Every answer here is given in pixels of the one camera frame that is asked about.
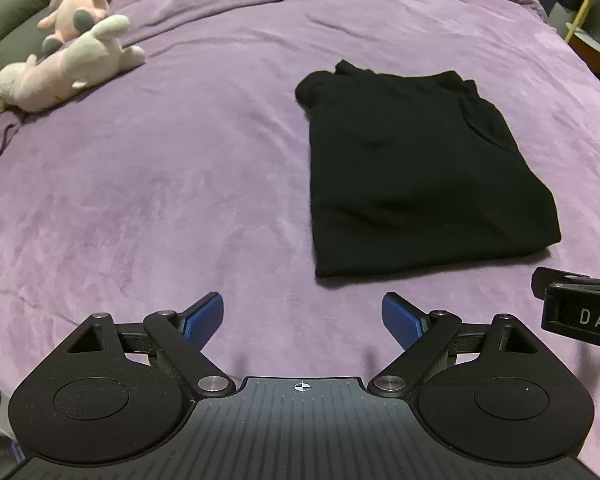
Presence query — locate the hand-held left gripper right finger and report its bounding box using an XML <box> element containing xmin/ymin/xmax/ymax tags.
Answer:
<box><xmin>369</xmin><ymin>292</ymin><xmax>541</xmax><ymax>399</ymax></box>

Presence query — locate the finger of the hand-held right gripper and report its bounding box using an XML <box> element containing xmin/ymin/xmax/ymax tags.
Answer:
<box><xmin>531</xmin><ymin>267</ymin><xmax>600</xmax><ymax>293</ymax></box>

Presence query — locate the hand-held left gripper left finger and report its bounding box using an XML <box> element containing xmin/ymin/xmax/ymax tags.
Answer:
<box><xmin>66</xmin><ymin>291</ymin><xmax>236</xmax><ymax>397</ymax></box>

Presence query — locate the black garment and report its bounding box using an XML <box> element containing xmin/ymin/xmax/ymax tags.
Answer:
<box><xmin>294</xmin><ymin>59</ymin><xmax>562</xmax><ymax>279</ymax></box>

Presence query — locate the purple blanket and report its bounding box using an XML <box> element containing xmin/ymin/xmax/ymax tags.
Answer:
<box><xmin>0</xmin><ymin>0</ymin><xmax>600</xmax><ymax>480</ymax></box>

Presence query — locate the white plush toy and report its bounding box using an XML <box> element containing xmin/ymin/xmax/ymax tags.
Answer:
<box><xmin>0</xmin><ymin>14</ymin><xmax>146</xmax><ymax>114</ymax></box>

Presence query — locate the pink plush toy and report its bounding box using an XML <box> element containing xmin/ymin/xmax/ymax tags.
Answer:
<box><xmin>37</xmin><ymin>0</ymin><xmax>131</xmax><ymax>44</ymax></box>

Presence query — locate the grey-green pillow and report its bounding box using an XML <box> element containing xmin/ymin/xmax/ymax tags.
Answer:
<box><xmin>0</xmin><ymin>0</ymin><xmax>72</xmax><ymax>128</ymax></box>

